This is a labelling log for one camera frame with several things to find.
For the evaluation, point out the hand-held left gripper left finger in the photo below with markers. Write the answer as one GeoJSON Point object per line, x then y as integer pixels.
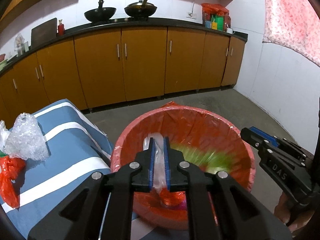
{"type": "Point", "coordinates": [150, 170]}

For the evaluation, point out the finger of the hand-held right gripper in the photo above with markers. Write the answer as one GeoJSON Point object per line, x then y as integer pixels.
{"type": "Point", "coordinates": [250, 136]}
{"type": "Point", "coordinates": [265, 134]}

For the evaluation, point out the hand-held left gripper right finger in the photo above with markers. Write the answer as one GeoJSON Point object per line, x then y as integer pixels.
{"type": "Point", "coordinates": [167, 170]}

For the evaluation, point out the red lined waste basket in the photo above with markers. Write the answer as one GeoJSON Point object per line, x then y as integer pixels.
{"type": "Point", "coordinates": [225, 130]}

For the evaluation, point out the red plastic bag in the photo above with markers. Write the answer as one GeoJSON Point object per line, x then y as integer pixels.
{"type": "Point", "coordinates": [172, 197]}
{"type": "Point", "coordinates": [10, 177]}
{"type": "Point", "coordinates": [215, 8]}

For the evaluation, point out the pink plastic bag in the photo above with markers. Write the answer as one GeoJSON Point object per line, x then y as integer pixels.
{"type": "Point", "coordinates": [185, 205]}

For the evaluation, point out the olive green plastic bag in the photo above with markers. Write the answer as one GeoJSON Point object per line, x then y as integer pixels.
{"type": "Point", "coordinates": [207, 158]}

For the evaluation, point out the clear bubble plastic bag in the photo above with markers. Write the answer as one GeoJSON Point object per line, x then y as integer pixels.
{"type": "Point", "coordinates": [25, 140]}

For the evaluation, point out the dark green plastic bag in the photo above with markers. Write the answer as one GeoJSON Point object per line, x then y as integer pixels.
{"type": "Point", "coordinates": [2, 154]}

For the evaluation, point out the white plastic bag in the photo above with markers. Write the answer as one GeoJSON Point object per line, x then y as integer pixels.
{"type": "Point", "coordinates": [3, 137]}

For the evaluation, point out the person's right hand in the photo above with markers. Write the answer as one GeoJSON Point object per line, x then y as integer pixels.
{"type": "Point", "coordinates": [283, 210]}

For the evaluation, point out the blue striped tablecloth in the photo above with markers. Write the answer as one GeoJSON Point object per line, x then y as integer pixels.
{"type": "Point", "coordinates": [62, 155]}

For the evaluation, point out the white mug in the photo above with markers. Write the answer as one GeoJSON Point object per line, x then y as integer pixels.
{"type": "Point", "coordinates": [230, 31]}

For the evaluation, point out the wooden base cabinets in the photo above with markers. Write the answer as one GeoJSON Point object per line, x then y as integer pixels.
{"type": "Point", "coordinates": [140, 62]}

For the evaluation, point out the yellow packet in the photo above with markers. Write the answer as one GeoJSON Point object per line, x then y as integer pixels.
{"type": "Point", "coordinates": [214, 25]}

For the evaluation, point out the green packet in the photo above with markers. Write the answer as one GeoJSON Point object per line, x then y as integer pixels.
{"type": "Point", "coordinates": [218, 22]}

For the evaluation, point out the blue box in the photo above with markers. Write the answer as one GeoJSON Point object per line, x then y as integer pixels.
{"type": "Point", "coordinates": [208, 24]}

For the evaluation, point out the red plastic bag on packets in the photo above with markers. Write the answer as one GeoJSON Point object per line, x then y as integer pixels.
{"type": "Point", "coordinates": [215, 8]}

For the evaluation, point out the black kitchen countertop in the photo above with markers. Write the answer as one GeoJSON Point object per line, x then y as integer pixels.
{"type": "Point", "coordinates": [150, 23]}

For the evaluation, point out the gas stove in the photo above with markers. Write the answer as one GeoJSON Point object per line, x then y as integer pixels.
{"type": "Point", "coordinates": [130, 20]}

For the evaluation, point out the black wok with lid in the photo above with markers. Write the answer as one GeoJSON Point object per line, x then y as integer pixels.
{"type": "Point", "coordinates": [140, 10]}

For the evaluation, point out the open black wok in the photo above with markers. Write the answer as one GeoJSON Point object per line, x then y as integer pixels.
{"type": "Point", "coordinates": [100, 13]}

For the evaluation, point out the red bottle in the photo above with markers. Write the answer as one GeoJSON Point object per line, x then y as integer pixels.
{"type": "Point", "coordinates": [61, 28]}

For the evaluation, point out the dark cutting board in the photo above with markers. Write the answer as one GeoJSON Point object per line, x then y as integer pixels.
{"type": "Point", "coordinates": [43, 33]}

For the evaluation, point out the clear bag with jars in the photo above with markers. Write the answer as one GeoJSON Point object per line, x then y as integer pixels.
{"type": "Point", "coordinates": [20, 45]}

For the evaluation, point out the red-brown basin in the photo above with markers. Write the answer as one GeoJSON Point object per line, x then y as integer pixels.
{"type": "Point", "coordinates": [2, 57]}

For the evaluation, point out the white wall socket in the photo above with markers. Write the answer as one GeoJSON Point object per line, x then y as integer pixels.
{"type": "Point", "coordinates": [191, 14]}

